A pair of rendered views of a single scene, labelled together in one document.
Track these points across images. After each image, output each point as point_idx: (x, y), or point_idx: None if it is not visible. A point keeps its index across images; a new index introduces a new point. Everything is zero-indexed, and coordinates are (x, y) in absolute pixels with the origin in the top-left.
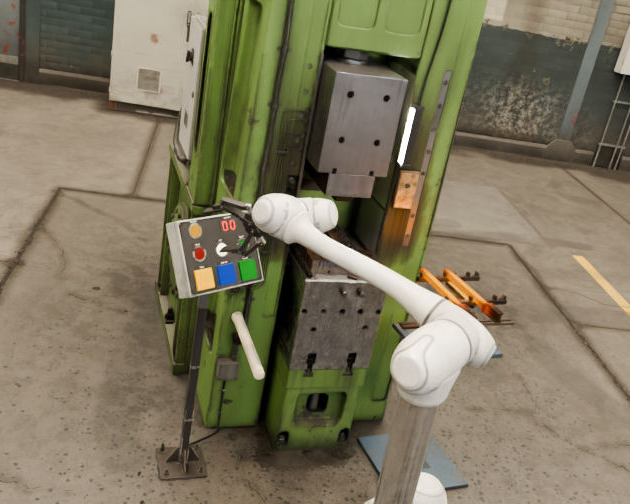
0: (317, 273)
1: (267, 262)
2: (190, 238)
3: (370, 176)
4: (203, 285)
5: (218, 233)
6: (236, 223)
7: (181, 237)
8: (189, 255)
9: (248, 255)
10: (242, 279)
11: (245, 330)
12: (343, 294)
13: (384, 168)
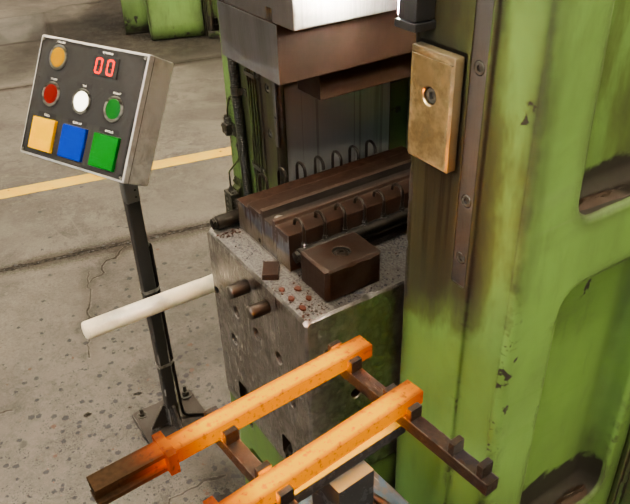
0: (247, 232)
1: (262, 189)
2: (49, 66)
3: (269, 22)
4: (35, 141)
5: (86, 74)
6: (116, 68)
7: (39, 60)
8: (39, 90)
9: (115, 129)
10: (88, 162)
11: (199, 280)
12: (226, 289)
13: (285, 3)
